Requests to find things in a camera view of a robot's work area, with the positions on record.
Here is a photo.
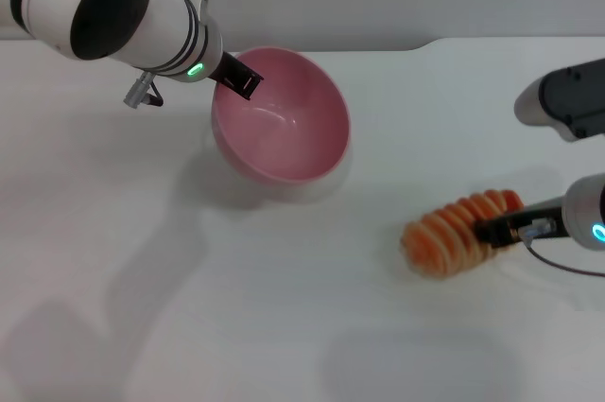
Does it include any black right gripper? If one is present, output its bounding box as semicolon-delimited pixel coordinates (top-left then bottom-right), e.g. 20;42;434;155
474;196;571;250

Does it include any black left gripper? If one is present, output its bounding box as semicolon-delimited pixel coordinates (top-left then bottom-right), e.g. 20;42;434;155
210;50;265;102

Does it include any orange striped bread roll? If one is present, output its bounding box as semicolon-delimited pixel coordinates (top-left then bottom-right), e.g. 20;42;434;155
399;188;526;279

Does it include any pink plastic bowl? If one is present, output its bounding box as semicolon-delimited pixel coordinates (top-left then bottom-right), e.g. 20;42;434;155
210;45;354;188

